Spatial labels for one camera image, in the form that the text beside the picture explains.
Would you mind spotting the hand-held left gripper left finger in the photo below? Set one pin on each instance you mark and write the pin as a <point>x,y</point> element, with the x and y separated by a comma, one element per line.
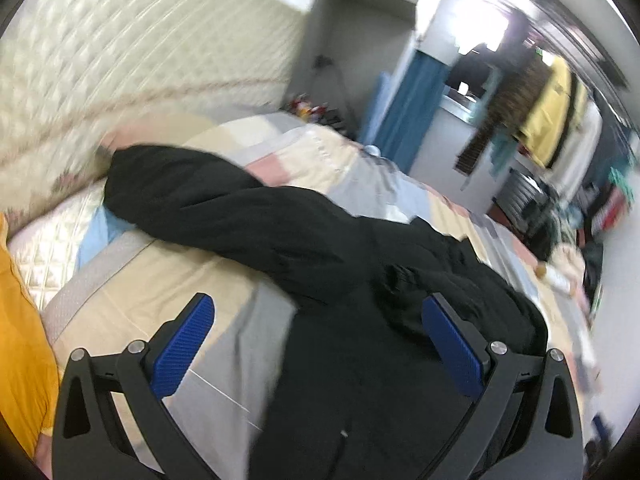
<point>184,340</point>

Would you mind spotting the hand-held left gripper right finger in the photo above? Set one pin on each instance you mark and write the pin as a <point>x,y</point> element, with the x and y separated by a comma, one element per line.
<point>452,347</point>

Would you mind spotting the black garment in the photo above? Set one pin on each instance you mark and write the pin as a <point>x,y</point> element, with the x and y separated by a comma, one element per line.
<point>320,280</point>

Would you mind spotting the patchwork bed blanket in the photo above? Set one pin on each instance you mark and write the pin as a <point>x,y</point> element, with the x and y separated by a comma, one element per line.
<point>210,310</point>

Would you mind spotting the yellow cloth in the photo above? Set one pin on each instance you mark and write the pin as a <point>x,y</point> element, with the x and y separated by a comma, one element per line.
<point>22,340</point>

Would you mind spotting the white quilted pillow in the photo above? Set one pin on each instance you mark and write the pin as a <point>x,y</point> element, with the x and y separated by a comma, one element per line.
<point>50,245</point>

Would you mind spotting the dark radiator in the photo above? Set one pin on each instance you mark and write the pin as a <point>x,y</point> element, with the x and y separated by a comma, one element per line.
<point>525,195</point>

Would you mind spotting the brown striped hanging garment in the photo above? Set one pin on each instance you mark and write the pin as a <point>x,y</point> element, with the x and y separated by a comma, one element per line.
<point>492,115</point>

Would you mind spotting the white hanging garment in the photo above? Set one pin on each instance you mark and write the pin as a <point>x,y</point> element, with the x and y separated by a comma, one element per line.
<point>582,150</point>

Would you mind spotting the blue curtain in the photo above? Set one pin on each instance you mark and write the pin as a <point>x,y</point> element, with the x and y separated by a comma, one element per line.
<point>407,105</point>

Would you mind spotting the yellow hanging garment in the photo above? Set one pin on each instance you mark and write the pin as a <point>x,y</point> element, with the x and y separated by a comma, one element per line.
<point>547,110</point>

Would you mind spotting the cream quilted headboard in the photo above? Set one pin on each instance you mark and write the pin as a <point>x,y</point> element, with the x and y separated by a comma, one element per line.
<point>125,75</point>

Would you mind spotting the black tripod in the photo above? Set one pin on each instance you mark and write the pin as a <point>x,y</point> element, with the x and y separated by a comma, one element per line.
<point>340,95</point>

